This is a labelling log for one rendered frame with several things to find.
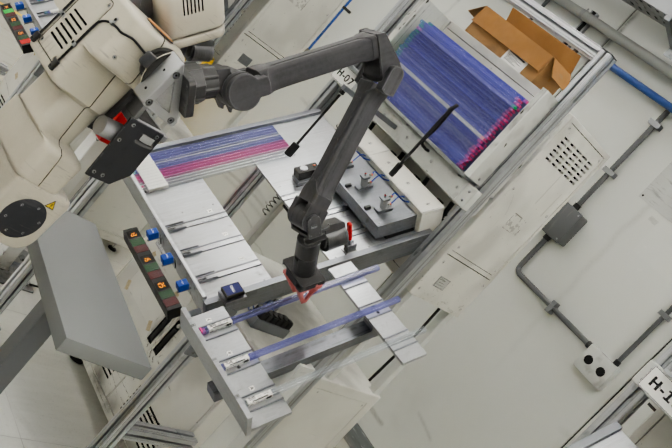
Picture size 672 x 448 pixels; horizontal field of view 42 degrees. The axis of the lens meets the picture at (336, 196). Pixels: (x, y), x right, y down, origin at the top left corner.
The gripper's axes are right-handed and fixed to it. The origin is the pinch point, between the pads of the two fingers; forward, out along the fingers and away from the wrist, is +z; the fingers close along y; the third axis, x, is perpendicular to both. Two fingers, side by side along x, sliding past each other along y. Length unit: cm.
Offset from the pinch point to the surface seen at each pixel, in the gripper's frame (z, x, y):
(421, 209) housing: 3, -50, 16
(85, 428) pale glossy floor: 84, 44, 41
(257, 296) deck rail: 12.9, 3.5, 13.7
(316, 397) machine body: 68, -20, 10
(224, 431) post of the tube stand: 26.9, 24.7, -11.5
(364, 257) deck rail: 10.8, -29.5, 12.4
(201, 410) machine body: 57, 17, 15
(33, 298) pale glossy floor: 88, 41, 103
